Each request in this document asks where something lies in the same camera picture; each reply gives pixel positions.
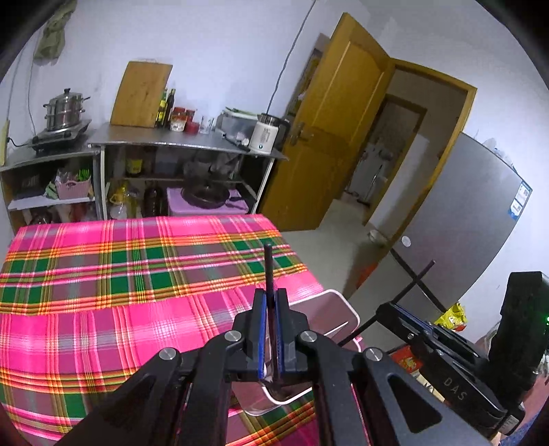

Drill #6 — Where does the long black chopstick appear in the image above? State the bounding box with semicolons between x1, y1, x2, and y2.
264;244;278;385

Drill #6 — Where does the steel kitchen counter table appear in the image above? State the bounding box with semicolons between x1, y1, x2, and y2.
87;122;286;214

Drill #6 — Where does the pink utensil holder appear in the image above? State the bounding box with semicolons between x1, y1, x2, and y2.
231;288;366;418

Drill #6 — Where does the pink plaid tablecloth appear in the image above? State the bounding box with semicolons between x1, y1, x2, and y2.
0;213;371;446

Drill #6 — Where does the silver refrigerator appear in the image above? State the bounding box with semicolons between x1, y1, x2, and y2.
347;131;534;344

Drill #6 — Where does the low steel shelf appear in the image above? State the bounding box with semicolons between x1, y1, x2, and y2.
1;143;105;232

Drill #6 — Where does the white electric kettle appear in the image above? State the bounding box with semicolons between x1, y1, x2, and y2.
247;113;290;154

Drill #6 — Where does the clear plastic container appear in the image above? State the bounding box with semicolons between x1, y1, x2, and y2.
215;107;258;141

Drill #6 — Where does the red lidded jar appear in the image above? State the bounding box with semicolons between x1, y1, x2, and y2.
170;107;196;133

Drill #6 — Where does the induction cooktop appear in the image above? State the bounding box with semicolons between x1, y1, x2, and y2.
29;119;92;152

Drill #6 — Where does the wooden cutting board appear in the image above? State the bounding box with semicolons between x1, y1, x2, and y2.
110;61;172;128

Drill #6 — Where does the dark oil bottle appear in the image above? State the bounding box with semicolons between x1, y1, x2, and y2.
163;88;176;128

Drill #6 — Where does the yellow wooden door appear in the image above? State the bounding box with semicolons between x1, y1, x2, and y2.
260;13;395;231

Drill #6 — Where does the steel steamer pot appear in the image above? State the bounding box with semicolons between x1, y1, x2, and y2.
43;88;89;132

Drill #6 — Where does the green hanging cloth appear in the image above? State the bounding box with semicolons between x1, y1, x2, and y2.
34;0;77;65

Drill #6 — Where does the power strip on wall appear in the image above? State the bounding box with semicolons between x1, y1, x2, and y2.
0;119;10;166

